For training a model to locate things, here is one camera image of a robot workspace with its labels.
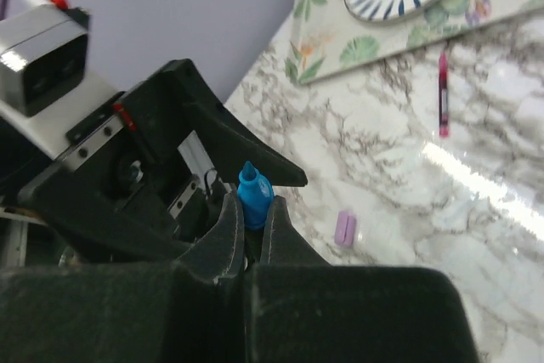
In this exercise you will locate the pink thin pen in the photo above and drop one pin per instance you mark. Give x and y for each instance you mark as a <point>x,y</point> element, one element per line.
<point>443,97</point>

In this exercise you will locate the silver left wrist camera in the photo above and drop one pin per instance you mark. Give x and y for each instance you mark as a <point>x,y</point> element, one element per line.
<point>46,86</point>

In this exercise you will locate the floral rectangular tray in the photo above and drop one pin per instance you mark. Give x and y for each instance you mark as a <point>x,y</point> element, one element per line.
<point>331,36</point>

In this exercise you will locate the purple pen cap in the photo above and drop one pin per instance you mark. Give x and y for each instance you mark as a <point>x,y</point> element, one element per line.
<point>345,228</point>

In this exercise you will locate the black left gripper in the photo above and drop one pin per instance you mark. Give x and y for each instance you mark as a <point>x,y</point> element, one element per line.
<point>123,190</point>

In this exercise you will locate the blue black highlighter pen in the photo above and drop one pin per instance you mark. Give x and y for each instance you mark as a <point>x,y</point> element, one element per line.
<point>256,194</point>

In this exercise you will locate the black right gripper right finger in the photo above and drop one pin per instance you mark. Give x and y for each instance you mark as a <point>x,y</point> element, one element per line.
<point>299,308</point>

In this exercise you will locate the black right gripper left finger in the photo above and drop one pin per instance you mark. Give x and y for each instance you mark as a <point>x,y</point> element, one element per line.
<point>189,309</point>

